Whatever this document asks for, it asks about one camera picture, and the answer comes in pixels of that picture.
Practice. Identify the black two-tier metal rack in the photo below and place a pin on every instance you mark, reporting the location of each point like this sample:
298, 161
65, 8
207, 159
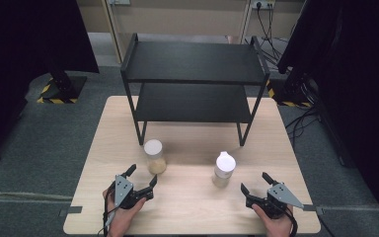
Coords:
194, 62

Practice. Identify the clear jar with white lid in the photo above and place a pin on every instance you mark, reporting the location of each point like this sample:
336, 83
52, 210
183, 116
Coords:
154, 151

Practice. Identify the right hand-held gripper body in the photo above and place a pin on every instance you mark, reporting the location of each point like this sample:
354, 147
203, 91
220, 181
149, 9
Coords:
281, 196

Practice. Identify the person's right hand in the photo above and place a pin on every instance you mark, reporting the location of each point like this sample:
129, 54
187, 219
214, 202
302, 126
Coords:
276, 227

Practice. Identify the black stand base with hazard tape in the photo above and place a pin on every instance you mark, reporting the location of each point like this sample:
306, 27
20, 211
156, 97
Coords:
291, 95
64, 87

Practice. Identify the black curtain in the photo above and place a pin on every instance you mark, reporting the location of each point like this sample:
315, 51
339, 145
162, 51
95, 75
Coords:
358, 65
19, 49

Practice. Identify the grey tape strip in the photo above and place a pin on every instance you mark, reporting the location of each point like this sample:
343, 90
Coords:
312, 208
70, 210

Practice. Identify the wall socket with black plugs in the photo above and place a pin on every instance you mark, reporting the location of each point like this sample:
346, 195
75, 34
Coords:
263, 4

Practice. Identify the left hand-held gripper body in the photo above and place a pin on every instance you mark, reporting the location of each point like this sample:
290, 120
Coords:
123, 192

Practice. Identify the clear bottle with white spout lid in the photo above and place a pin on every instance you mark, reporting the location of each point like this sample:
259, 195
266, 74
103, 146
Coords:
225, 164

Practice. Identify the person's left hand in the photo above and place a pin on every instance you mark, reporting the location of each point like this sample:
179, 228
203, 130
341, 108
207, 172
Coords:
121, 220

